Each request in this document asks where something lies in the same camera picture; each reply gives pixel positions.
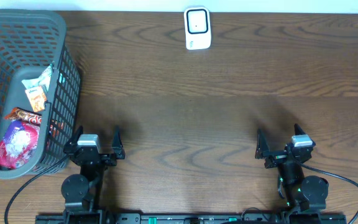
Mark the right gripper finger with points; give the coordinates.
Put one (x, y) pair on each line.
(262, 149)
(298, 130)

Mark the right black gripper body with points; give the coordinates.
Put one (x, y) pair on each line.
(275, 158)

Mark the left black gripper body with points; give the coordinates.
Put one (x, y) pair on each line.
(92, 156)

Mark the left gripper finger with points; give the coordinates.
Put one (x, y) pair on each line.
(117, 146)
(74, 139)

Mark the orange Kleenex tissue pack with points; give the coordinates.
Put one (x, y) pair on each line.
(36, 97)

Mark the purple red pantyliner pack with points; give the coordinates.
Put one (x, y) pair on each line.
(18, 144)

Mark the green flushable wipes pack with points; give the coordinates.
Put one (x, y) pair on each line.
(43, 80)

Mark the red chocolate bar wrapper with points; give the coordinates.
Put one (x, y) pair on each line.
(24, 115)

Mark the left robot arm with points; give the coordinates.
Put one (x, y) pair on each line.
(82, 191)

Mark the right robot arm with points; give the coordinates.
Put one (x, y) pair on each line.
(304, 194)

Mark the grey plastic shopping basket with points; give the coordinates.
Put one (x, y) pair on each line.
(30, 42)

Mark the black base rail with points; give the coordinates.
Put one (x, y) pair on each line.
(135, 218)

